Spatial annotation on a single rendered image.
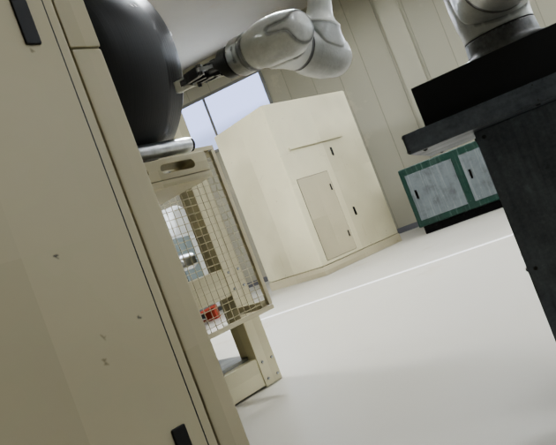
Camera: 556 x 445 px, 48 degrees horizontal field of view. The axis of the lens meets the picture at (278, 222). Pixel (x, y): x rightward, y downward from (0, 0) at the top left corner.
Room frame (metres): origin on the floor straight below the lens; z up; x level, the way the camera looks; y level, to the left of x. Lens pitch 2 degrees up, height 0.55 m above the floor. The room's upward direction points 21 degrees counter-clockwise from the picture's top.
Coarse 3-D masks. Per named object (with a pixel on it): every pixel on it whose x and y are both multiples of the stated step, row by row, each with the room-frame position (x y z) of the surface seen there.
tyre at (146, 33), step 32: (96, 0) 1.58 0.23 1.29; (128, 0) 1.66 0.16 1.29; (96, 32) 1.55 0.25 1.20; (128, 32) 1.59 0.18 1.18; (160, 32) 1.68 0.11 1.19; (128, 64) 1.58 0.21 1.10; (160, 64) 1.66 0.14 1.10; (128, 96) 1.59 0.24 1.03; (160, 96) 1.67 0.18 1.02; (160, 128) 1.72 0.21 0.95
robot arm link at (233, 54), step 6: (240, 36) 1.38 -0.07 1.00; (228, 42) 1.41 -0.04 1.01; (234, 42) 1.39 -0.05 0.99; (228, 48) 1.40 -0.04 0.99; (234, 48) 1.39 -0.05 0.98; (228, 54) 1.40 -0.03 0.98; (234, 54) 1.39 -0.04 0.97; (240, 54) 1.38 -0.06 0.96; (228, 60) 1.41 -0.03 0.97; (234, 60) 1.40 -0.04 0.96; (240, 60) 1.39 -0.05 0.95; (234, 66) 1.41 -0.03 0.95; (240, 66) 1.40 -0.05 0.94; (246, 66) 1.39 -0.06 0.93; (240, 72) 1.42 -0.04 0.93; (246, 72) 1.42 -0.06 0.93; (252, 72) 1.43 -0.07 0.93
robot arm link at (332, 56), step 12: (312, 0) 1.44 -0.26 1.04; (324, 0) 1.43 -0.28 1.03; (312, 12) 1.43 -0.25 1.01; (324, 12) 1.43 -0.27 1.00; (324, 24) 1.41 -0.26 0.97; (336, 24) 1.43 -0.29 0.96; (324, 36) 1.40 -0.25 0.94; (336, 36) 1.43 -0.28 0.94; (324, 48) 1.40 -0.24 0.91; (336, 48) 1.43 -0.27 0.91; (348, 48) 1.47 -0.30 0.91; (312, 60) 1.40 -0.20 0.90; (324, 60) 1.42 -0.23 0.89; (336, 60) 1.44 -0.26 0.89; (348, 60) 1.47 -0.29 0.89; (300, 72) 1.44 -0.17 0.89; (312, 72) 1.43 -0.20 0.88; (324, 72) 1.45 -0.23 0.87; (336, 72) 1.47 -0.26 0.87
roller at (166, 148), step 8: (152, 144) 1.71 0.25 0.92; (160, 144) 1.72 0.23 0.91; (168, 144) 1.74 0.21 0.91; (176, 144) 1.76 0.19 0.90; (184, 144) 1.78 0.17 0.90; (192, 144) 1.80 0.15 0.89; (144, 152) 1.68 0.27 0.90; (152, 152) 1.69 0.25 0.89; (160, 152) 1.71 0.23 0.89; (168, 152) 1.74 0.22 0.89; (176, 152) 1.76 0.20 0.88; (184, 152) 1.79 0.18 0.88; (144, 160) 1.69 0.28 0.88
